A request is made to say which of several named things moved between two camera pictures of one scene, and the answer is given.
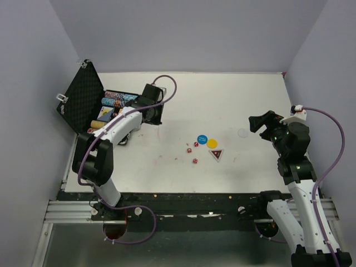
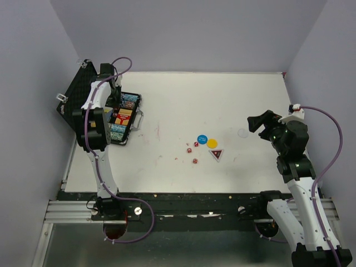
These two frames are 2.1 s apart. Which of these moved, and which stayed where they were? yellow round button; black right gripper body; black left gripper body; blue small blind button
Moved: black left gripper body
Stayed: black right gripper body; yellow round button; blue small blind button
